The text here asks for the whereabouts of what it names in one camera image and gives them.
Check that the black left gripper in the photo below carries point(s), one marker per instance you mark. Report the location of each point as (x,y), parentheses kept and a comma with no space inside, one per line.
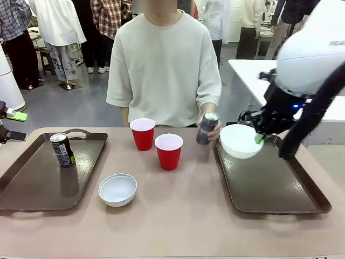
(2,109)

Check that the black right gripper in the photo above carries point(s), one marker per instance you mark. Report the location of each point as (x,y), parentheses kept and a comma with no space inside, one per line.
(280,99)

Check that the white bowl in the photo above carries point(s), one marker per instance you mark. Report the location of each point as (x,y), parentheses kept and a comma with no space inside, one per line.
(117,191)
(238,143)

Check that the black drink can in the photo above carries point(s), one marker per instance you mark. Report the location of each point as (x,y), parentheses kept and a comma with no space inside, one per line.
(62,151)
(205,129)

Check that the person's left forearm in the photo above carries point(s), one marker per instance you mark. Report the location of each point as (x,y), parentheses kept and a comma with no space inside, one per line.
(209,107)

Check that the person's right forearm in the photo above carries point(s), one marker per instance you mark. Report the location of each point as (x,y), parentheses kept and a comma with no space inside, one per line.
(125,117)

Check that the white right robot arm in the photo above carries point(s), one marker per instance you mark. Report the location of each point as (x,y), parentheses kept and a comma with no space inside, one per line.
(307,54)

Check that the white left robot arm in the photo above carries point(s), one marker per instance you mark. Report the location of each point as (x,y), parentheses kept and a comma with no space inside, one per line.
(9,81)

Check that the person's left hand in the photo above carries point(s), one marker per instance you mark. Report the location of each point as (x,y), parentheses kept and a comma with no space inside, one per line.
(215,130)

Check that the brown plastic tray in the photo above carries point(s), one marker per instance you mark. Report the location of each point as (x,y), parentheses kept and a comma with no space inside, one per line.
(269,183)
(40,183)

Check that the white side table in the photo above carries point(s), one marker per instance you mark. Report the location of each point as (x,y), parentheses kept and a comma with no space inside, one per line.
(250,78)

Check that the dark stool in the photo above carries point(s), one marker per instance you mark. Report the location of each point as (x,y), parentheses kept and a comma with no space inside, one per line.
(49,60)

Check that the bystander in blue plaid shirt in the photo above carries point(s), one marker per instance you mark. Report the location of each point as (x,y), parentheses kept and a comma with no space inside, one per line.
(16,40)

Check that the bystander in white coat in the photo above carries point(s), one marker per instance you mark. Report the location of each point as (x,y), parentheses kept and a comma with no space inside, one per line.
(58,32)

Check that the red plastic cup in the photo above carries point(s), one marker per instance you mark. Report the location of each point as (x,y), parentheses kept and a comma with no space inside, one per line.
(142,135)
(168,153)

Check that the bystander in beige top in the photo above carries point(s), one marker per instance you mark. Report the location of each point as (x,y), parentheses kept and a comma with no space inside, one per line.
(249,27)

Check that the bystander in dark clothes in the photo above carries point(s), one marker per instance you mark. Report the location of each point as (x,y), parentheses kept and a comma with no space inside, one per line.
(285,21)

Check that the bystander in white shirt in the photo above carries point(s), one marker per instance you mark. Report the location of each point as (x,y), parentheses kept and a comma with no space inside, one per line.
(217,24)

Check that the person in beige t-shirt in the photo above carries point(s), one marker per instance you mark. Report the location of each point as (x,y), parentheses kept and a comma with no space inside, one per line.
(161,67)

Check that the bystander in red plaid shirt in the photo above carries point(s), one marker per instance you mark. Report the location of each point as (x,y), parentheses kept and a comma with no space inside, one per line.
(107,24)

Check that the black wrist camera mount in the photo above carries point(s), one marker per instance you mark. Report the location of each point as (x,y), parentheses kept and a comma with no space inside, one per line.
(267,74)

